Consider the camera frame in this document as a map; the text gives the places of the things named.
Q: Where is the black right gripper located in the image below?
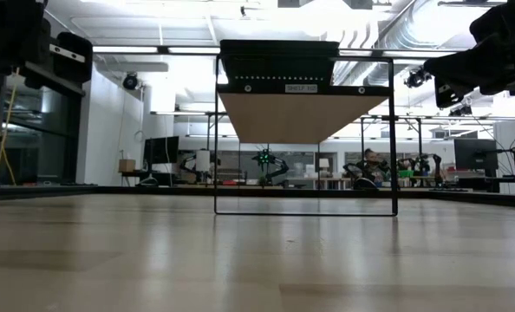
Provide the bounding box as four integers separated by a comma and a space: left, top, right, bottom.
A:
423, 46, 479, 109

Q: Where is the black ceiling-hung camera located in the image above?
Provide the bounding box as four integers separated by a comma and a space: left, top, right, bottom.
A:
404, 67, 432, 89

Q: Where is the white cylindrical container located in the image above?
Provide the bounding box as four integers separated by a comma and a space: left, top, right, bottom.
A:
195, 149, 212, 172

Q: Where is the long ceiling light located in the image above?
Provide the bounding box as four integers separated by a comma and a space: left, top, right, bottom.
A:
382, 50, 458, 60
166, 45, 222, 55
92, 44, 160, 55

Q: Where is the yellow cable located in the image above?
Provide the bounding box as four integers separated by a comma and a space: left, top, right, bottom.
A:
0, 67, 19, 185

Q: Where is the black aluminium table frame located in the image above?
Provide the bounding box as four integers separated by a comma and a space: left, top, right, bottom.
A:
0, 185, 515, 209

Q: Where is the black round wall speaker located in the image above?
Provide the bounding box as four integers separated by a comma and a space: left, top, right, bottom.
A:
122, 72, 140, 91

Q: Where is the person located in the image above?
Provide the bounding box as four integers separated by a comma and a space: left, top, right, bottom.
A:
361, 148, 391, 183

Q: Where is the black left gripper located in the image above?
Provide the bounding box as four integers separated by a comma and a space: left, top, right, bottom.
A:
50, 31, 94, 83

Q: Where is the black computer monitor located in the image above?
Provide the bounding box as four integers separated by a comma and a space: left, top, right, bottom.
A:
453, 138, 499, 171
143, 135, 180, 166

